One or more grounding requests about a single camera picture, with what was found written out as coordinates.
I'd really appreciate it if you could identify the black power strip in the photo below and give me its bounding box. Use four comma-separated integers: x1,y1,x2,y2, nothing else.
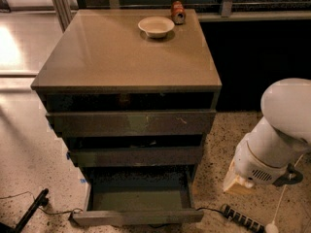
221,204,265,233

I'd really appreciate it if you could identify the orange soda can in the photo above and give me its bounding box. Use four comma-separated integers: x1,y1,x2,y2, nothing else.
171,1,186,25

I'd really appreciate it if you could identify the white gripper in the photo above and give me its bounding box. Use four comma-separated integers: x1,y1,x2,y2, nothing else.
223,142,303,195

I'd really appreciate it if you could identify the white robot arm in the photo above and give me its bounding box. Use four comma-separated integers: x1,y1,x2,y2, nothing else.
223,78,311,194

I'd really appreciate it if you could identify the grey drawer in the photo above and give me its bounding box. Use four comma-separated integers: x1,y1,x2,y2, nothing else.
47,110,216,137
69,147,203,167
72,167,203,226

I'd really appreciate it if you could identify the grey bottom drawer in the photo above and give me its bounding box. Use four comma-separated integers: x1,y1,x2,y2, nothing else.
72,167,203,226

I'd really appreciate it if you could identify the grey top drawer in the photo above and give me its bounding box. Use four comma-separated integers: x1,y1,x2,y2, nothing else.
47,110,216,137

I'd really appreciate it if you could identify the white cable with plug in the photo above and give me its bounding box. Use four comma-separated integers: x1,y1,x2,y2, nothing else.
264,153,305,233

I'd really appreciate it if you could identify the white bowl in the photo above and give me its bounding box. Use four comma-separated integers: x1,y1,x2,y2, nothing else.
138,17,175,38

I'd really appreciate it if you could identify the grey middle drawer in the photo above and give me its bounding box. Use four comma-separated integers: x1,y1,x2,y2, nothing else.
69,147,203,167

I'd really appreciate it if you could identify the black stand leg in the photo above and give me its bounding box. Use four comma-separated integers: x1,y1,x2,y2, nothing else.
0,188,49,233

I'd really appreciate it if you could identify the grey drawer cabinet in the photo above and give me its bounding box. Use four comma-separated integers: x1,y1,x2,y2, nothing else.
30,9,223,226

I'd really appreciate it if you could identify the black cable with adapter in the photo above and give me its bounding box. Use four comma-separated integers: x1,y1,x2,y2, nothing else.
0,190,84,216

